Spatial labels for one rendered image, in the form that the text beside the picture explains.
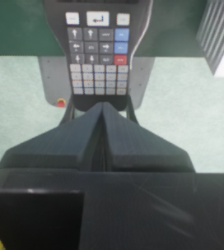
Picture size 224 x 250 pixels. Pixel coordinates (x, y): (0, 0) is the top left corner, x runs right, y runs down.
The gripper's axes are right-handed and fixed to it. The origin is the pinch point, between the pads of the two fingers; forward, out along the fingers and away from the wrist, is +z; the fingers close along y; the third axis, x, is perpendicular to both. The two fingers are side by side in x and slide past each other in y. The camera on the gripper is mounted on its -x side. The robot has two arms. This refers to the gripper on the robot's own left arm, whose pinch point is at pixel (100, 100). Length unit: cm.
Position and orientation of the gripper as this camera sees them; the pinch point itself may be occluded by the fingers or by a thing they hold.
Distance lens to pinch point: 27.6
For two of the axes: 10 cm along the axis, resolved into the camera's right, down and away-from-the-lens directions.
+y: -10.0, -0.1, -0.2
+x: -0.2, 1.4, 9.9
